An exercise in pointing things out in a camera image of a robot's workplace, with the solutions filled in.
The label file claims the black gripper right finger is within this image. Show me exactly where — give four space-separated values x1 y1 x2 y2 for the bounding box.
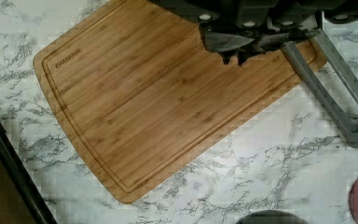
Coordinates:
237 29 321 66

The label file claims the black tray at left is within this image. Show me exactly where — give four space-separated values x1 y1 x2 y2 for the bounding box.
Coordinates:
0 122 58 224

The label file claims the dark round bowl rim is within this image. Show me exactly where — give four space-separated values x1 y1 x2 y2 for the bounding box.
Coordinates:
236 210 308 224

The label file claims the bamboo cutting board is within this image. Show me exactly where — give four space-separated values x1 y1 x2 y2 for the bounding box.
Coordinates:
33 0 328 204

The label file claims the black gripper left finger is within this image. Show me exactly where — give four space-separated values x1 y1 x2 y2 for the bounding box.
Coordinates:
200 26 254 65

